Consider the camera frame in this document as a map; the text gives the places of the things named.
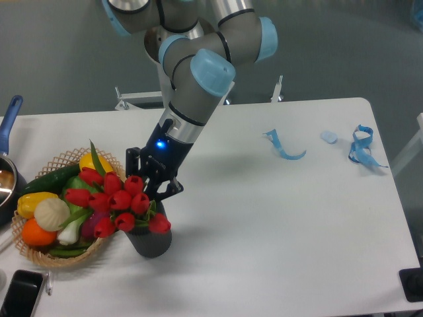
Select dark grey ribbed vase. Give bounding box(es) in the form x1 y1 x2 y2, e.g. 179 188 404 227
126 201 172 258

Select white steamed bun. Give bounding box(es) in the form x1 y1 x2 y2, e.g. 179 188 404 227
34 198 70 232

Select purple sweet potato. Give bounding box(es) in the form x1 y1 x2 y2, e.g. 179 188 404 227
81 213 109 240

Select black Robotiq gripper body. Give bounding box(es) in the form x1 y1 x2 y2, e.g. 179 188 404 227
139 119 193 187

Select black device at table corner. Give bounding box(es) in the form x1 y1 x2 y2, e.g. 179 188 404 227
399 267 422 302

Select green cucumber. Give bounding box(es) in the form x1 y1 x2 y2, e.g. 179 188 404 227
20 164 80 195

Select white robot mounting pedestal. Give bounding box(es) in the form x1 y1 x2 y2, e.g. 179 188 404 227
114 19 284 111

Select yellow lemon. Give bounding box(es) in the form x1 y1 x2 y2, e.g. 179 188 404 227
79 153 113 172

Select curved blue tape strip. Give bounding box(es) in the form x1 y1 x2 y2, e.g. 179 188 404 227
263 129 307 160

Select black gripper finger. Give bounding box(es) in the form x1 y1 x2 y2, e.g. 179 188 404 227
146 177 184 201
126 147 141 178

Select red tulip bouquet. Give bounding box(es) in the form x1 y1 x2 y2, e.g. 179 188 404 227
58 139 173 239

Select clear pen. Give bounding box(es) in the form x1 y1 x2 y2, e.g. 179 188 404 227
45 270 53 296

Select blue handled saucepan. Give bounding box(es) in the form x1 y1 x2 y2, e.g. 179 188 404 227
1 95 26 226

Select black smartphone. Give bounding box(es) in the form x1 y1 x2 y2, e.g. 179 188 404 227
1 269 44 317

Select small pale blue cap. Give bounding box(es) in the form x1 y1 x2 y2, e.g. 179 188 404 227
320 131 338 145

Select orange fruit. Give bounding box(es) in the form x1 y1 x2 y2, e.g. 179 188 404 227
21 218 57 247

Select green bok choy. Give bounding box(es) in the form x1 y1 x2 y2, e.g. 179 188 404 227
58 176 93 246

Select yellow bell pepper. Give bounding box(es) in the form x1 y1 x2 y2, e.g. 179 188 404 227
17 192 59 219

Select white chair frame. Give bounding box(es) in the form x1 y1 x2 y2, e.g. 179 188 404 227
391 113 422 178

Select tangled blue tape strip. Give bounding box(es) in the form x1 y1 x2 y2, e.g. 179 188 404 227
348 125 388 169

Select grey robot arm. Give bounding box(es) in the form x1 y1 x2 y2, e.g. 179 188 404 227
102 1 278 201

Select green pea pods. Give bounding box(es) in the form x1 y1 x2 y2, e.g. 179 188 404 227
48 244 90 258

